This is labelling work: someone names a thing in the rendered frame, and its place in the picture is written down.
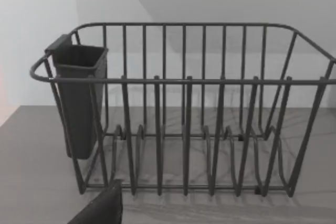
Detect dark grey cutlery holder cup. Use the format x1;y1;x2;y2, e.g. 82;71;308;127
44;34;109;160

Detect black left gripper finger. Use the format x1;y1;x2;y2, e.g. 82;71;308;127
67;179;124;224

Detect dark grey wire dish rack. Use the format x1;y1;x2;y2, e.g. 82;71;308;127
29;22;336;198

